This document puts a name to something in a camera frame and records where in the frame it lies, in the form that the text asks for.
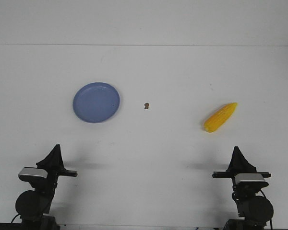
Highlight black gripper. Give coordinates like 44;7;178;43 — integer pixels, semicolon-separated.
30;144;78;192
212;146;271;196

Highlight yellow plastic corn cob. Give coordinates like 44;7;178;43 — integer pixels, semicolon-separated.
204;103;238;133

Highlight blue round plate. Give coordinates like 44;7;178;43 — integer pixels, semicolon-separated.
72;82;120;123

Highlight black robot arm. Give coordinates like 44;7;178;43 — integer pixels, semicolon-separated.
15;144;78;224
212;146;274;225

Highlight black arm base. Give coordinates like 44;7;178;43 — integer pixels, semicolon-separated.
223;219;266;230
0;216;60;230

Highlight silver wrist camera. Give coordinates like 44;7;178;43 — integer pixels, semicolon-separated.
18;167;48;182
234;173;269;187

